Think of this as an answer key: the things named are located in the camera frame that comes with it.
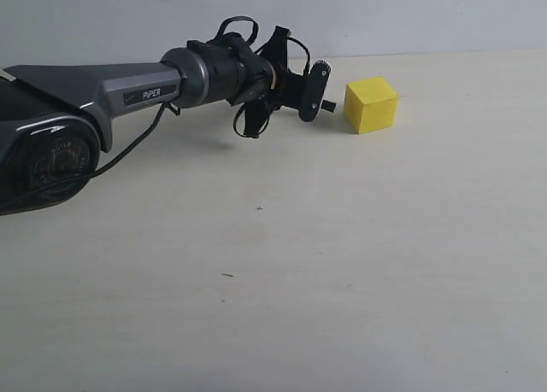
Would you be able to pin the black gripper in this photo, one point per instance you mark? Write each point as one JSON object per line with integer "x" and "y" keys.
{"x": 304, "y": 92}

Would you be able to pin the yellow cube block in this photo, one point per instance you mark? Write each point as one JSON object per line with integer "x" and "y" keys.
{"x": 370, "y": 104}

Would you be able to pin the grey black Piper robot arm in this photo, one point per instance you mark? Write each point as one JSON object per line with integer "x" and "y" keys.
{"x": 56, "y": 121}

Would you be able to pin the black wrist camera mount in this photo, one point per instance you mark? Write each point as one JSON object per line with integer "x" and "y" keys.
{"x": 253, "y": 117}

